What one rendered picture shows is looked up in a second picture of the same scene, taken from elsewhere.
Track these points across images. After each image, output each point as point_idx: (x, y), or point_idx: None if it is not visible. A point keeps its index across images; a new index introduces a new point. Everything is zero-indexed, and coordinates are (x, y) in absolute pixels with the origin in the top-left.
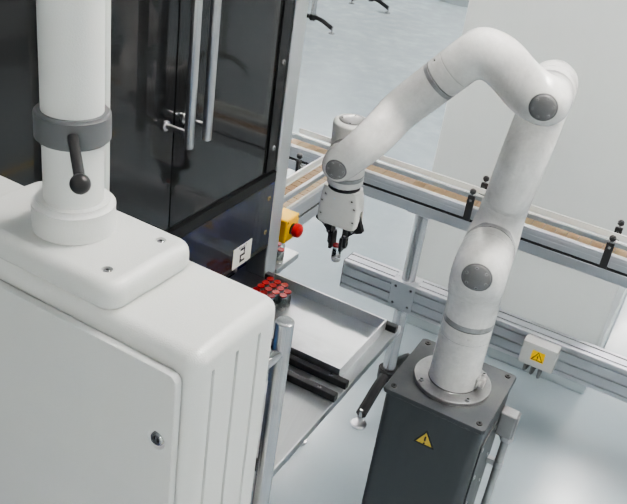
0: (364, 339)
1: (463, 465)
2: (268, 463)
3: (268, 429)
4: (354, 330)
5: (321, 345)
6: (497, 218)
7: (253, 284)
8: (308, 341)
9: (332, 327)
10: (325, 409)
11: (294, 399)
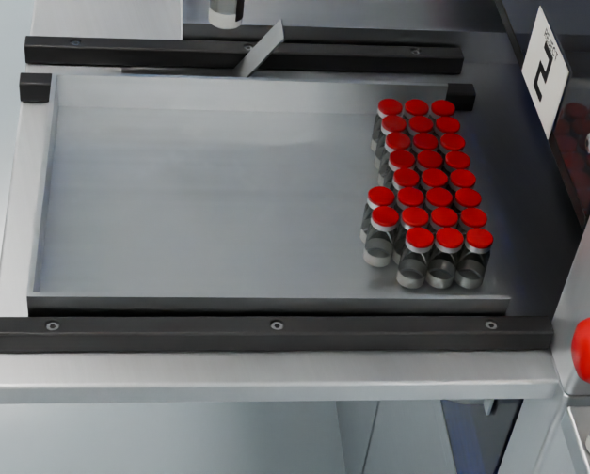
0: (70, 257)
1: None
2: None
3: None
4: (120, 275)
5: (167, 177)
6: None
7: (541, 293)
8: (209, 172)
9: (188, 251)
10: (34, 34)
11: (114, 28)
